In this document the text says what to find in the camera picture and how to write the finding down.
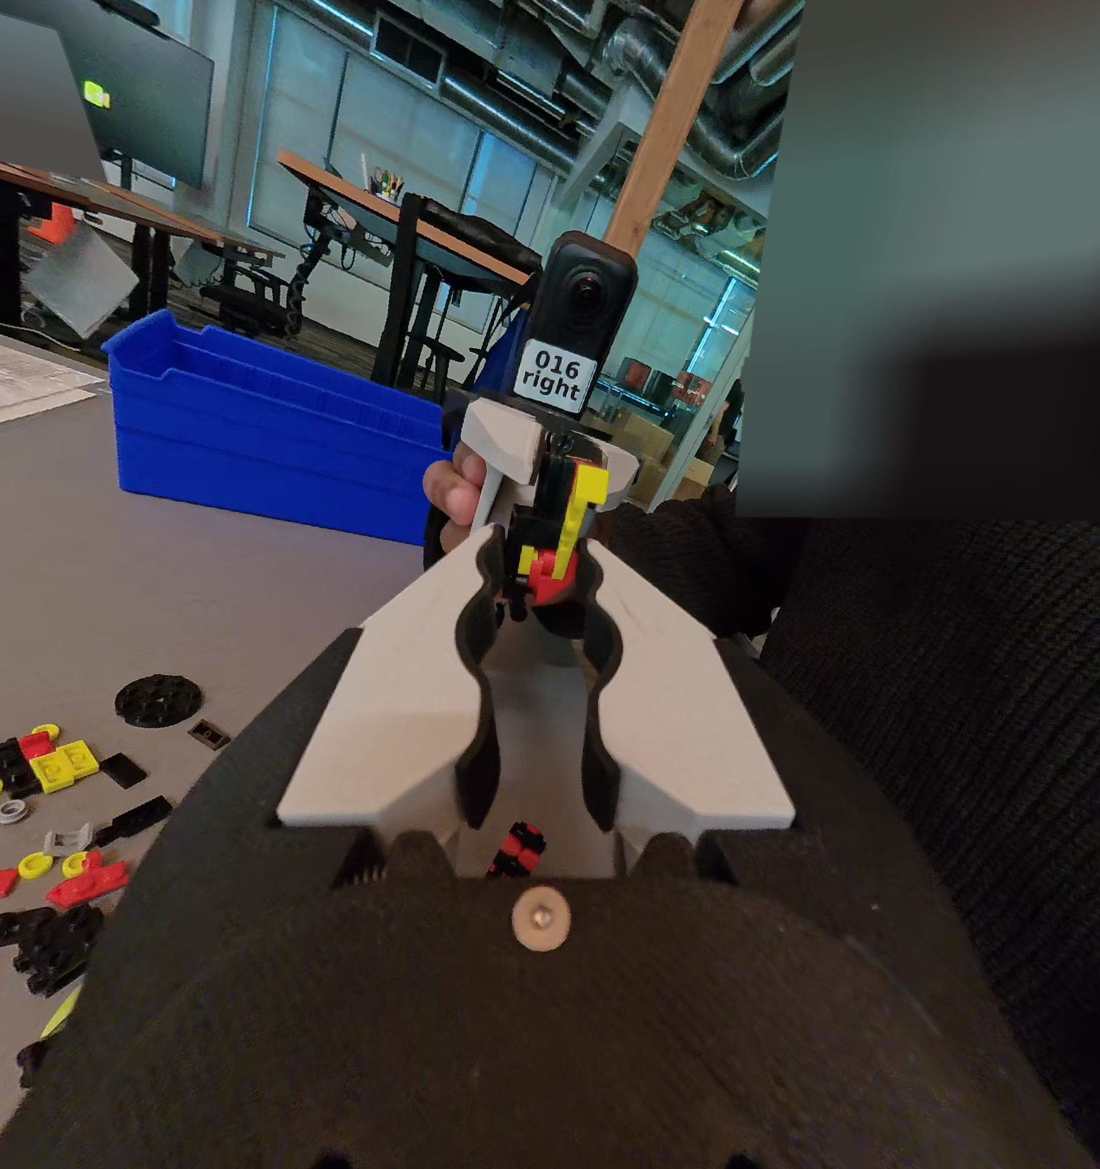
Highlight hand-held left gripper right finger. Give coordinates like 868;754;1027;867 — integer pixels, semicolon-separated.
579;536;797;834

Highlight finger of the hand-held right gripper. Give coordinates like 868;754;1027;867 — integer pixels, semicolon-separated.
593;444;643;513
461;401;543;535

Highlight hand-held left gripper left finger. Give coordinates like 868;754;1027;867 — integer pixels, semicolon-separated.
274;525;508;831

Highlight small red yellow lego assembly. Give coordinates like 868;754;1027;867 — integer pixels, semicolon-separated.
509;459;609;610

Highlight pile of lego pieces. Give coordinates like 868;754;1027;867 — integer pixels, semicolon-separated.
0;722;231;1091

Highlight person's right forearm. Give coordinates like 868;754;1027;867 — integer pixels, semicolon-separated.
604;486;787;641

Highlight long black studded lego strip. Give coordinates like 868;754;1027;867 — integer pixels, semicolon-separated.
484;820;550;879

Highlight round black lego plate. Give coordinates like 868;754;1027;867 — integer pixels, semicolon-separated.
112;675;203;730

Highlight person's right hand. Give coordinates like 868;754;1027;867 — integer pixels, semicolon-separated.
421;441;491;550

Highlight cardboard box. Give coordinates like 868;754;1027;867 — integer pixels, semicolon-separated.
624;413;726;508

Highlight wooden desk with black legs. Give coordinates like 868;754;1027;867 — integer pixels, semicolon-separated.
274;147;543;388
0;152;285;320

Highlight stacked blue plastic bin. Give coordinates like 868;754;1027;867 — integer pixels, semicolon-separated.
102;309;453;546

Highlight person's black sweater torso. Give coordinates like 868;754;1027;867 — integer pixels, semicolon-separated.
750;520;1100;1147

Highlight white leaning board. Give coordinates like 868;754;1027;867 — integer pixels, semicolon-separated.
23;221;142;342

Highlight black computer monitor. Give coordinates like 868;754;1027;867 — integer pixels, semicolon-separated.
57;0;216;191

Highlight printed paper sheets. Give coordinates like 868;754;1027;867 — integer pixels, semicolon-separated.
0;333;111;435

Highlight wooden post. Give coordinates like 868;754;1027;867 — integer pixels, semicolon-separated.
604;0;746;268

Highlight metal ventilation duct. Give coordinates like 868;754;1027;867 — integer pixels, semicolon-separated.
550;0;787;186

